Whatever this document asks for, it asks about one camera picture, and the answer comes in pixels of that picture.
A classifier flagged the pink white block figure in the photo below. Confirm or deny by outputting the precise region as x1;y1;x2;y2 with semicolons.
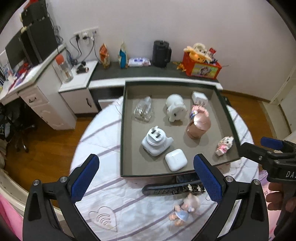
215;136;234;157

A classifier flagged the rose gold round tin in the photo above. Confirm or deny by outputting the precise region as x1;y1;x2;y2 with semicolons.
186;113;211;139

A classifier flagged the black remote control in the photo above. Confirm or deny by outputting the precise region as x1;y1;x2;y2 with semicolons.
142;180;202;196

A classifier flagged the pig doll blue dress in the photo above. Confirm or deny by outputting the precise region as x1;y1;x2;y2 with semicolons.
169;193;201;226

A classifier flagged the white power adapter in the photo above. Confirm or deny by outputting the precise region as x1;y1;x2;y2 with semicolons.
192;91;208;106

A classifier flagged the white earbuds case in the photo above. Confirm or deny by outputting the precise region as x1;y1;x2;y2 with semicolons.
165;149;188;172

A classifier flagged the clear glass refill bottle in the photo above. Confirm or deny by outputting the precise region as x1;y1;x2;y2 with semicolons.
133;96;152;122

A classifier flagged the pink block pig figure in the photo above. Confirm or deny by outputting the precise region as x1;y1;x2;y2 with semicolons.
189;105;209;120

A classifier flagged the right hand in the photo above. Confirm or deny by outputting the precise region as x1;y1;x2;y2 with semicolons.
266;183;296;213

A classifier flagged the pink bedding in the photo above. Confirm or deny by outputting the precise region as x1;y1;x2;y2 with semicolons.
1;195;23;240

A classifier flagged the white striped round table cover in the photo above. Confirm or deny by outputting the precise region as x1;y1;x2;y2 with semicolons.
69;96;266;241

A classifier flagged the pink box with grey interior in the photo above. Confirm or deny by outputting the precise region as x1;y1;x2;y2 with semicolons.
120;81;241;178

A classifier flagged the red toy crate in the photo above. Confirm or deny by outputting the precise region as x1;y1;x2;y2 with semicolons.
182;53;222;80

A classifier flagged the black office chair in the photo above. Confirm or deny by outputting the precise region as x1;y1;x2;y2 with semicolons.
1;103;38;153

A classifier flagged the yellow white plush toy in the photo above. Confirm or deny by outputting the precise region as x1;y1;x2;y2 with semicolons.
183;43;212;63

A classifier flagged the black kettle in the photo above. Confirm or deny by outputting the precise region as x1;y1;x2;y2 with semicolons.
152;40;171;68

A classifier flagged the white low cabinet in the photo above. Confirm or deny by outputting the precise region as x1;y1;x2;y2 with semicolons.
59;61;98;114

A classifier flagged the white desk with drawers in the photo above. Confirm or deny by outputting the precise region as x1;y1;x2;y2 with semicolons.
1;44;77;130

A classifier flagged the wet wipes pack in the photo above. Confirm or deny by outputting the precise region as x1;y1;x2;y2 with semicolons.
128;57;151;67

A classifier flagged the bottle with orange cap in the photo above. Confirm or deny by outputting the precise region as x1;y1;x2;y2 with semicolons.
55;54;73;82

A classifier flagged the low black top bench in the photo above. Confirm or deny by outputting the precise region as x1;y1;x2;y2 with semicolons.
88;62;223;110

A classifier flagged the blue white snack bag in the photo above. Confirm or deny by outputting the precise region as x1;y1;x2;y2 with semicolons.
118;42;128;69

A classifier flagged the small black device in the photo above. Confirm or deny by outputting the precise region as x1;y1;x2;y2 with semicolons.
76;61;89;74

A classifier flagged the orange snack bag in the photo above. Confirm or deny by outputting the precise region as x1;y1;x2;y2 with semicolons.
99;43;110;69

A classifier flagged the black computer monitor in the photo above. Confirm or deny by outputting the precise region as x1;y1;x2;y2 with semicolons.
5;31;26;69

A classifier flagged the black computer tower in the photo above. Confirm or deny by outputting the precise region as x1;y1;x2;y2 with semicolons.
19;17;58;66

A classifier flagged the black box on tower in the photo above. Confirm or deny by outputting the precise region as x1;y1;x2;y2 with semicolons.
20;0;48;27

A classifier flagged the wall power strip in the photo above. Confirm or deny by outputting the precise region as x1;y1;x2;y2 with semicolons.
73;27;98;40

